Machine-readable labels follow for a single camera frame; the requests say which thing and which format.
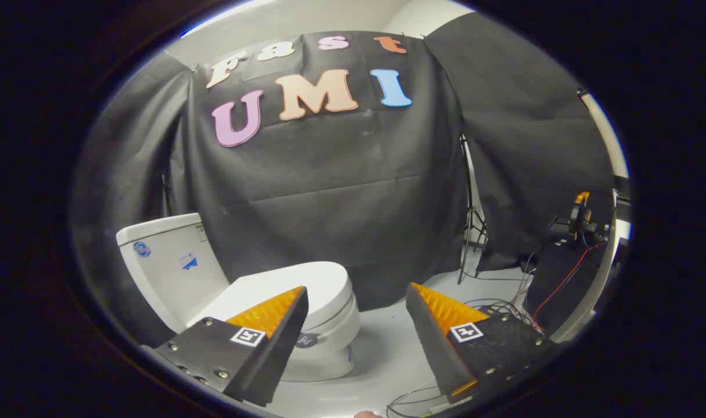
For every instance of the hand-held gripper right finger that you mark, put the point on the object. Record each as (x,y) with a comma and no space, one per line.
(431,342)

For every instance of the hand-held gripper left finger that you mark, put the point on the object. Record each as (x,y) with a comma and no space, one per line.
(280,342)

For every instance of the white toilet lid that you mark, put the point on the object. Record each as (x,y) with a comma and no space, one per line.
(324,284)

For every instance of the white ceramic toilet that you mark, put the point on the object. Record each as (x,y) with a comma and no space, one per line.
(167,261)

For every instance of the white toilet tank cover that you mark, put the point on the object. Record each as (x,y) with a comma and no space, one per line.
(155,227)

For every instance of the black tripod stand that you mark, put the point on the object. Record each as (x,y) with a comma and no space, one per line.
(472,223)

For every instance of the black covered stand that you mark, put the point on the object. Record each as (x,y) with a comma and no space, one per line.
(547,273)

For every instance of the black backdrop cloth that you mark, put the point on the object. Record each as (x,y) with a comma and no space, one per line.
(341,191)

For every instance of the black and orange device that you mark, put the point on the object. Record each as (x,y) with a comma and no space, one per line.
(578,220)

